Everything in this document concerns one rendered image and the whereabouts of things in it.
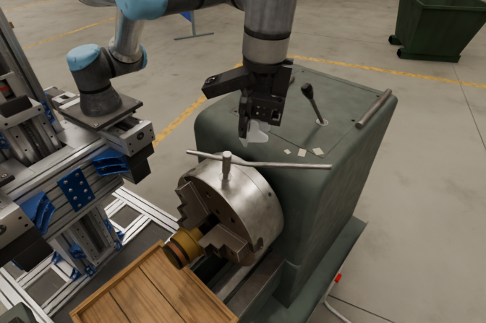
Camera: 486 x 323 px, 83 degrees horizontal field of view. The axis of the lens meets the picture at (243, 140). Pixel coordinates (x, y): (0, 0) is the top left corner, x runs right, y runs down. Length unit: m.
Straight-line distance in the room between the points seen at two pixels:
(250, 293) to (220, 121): 0.53
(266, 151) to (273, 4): 0.44
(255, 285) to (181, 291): 0.22
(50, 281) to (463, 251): 2.57
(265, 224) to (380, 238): 1.61
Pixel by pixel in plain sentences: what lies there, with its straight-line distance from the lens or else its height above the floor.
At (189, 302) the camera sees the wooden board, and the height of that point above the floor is 0.89.
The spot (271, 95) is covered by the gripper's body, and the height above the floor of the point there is 1.50.
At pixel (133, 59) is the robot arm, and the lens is 1.12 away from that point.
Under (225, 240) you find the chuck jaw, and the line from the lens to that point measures 0.74.
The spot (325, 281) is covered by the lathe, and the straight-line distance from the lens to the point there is 1.36.
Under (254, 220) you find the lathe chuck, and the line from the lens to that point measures 0.69.
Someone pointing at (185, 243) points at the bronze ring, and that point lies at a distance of 0.74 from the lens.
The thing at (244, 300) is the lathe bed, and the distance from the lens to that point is 0.94.
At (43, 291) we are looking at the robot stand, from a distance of 1.97.
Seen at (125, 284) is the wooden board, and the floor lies 0.89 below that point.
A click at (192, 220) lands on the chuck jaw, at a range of 0.76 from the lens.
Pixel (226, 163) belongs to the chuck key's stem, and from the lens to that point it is 0.64.
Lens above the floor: 1.74
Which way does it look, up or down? 39 degrees down
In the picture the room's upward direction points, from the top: straight up
